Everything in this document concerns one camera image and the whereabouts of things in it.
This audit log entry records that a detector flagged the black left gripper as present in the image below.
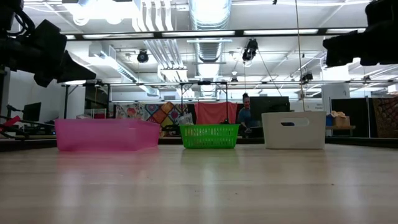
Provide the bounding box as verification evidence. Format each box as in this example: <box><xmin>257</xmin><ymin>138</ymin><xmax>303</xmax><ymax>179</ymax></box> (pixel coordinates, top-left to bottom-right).
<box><xmin>30</xmin><ymin>19</ymin><xmax>97</xmax><ymax>88</ymax></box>

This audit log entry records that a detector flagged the black metal stand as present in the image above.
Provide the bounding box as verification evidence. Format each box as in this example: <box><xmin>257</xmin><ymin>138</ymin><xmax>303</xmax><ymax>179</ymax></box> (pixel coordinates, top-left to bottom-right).
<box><xmin>63</xmin><ymin>82</ymin><xmax>111</xmax><ymax>119</ymax></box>

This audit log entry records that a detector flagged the black computer monitor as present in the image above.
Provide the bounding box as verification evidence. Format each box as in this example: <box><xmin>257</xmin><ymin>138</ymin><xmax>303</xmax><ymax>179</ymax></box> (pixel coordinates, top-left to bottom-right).
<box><xmin>22</xmin><ymin>101</ymin><xmax>42</xmax><ymax>123</ymax></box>

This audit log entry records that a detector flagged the white sign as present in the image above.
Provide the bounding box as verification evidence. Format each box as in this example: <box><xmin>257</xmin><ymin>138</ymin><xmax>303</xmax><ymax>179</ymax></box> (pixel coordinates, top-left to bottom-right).
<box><xmin>292</xmin><ymin>98</ymin><xmax>324</xmax><ymax>112</ymax></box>

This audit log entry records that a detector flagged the black partition panel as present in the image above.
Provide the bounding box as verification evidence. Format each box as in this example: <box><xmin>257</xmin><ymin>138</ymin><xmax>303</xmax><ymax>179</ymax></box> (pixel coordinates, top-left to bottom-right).
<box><xmin>330</xmin><ymin>97</ymin><xmax>371</xmax><ymax>138</ymax></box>

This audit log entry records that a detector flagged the pink plastic bin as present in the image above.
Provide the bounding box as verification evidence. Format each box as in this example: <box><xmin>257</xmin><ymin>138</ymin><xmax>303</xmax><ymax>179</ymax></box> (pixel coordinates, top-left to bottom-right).
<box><xmin>54</xmin><ymin>118</ymin><xmax>161</xmax><ymax>152</ymax></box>

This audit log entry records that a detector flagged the brown cardboard box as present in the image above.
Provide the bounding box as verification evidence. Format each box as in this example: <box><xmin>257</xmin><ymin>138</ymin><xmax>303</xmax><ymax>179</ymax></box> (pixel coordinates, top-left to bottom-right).
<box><xmin>332</xmin><ymin>114</ymin><xmax>351</xmax><ymax>127</ymax></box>

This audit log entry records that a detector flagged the wooden side table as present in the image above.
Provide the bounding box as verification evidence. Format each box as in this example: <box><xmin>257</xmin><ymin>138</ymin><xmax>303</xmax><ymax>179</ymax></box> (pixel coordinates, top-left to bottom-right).
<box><xmin>325</xmin><ymin>124</ymin><xmax>357</xmax><ymax>138</ymax></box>

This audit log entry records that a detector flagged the red object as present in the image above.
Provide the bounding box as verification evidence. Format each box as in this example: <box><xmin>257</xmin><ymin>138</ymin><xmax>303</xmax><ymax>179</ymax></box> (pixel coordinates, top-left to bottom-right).
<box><xmin>0</xmin><ymin>115</ymin><xmax>22</xmax><ymax>131</ymax></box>

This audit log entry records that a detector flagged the dark patterned quilt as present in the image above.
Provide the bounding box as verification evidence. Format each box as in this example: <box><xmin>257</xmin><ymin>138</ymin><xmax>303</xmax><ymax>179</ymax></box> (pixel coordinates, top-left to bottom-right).
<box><xmin>372</xmin><ymin>96</ymin><xmax>398</xmax><ymax>139</ymax></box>

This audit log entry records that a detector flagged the large black screen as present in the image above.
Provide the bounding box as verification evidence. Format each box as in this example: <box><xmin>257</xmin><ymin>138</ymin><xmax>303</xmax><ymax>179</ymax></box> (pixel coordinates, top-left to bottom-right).
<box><xmin>248</xmin><ymin>95</ymin><xmax>292</xmax><ymax>138</ymax></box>

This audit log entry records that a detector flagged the colourful patchwork quilt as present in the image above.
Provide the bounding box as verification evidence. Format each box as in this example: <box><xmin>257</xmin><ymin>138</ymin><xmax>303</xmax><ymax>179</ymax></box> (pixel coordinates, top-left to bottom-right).
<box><xmin>114</xmin><ymin>101</ymin><xmax>189</xmax><ymax>138</ymax></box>

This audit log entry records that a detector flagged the white plastic bin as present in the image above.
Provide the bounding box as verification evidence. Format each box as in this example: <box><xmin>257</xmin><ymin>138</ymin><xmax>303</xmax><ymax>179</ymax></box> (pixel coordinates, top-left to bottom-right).
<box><xmin>261</xmin><ymin>111</ymin><xmax>327</xmax><ymax>150</ymax></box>

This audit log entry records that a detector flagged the person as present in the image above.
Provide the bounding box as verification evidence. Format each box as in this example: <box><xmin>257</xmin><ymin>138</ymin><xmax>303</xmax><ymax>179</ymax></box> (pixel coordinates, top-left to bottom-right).
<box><xmin>236</xmin><ymin>92</ymin><xmax>259</xmax><ymax>138</ymax></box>

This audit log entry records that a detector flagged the long black light fixture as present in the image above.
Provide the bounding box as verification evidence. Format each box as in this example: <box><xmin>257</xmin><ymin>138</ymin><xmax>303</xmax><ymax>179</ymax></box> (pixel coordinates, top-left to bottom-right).
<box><xmin>60</xmin><ymin>27</ymin><xmax>368</xmax><ymax>41</ymax></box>

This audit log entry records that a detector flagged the red hanging cloth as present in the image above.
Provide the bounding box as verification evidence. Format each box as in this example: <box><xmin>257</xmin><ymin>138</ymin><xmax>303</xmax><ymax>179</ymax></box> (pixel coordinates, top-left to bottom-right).
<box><xmin>195</xmin><ymin>101</ymin><xmax>239</xmax><ymax>125</ymax></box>

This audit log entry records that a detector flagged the green plastic basket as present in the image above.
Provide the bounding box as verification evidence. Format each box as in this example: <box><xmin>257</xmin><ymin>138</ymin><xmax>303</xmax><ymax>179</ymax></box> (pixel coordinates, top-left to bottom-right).
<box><xmin>179</xmin><ymin>123</ymin><xmax>241</xmax><ymax>149</ymax></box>

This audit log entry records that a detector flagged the thin hanging cable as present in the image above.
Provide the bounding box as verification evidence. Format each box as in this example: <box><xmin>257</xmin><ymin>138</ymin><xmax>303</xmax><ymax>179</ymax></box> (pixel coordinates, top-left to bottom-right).
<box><xmin>294</xmin><ymin>0</ymin><xmax>307</xmax><ymax>112</ymax></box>

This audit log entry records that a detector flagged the black left camera cable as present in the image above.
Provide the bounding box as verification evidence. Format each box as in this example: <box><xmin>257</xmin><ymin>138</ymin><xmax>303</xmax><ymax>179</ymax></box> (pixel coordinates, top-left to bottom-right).
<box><xmin>11</xmin><ymin>6</ymin><xmax>36</xmax><ymax>35</ymax></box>

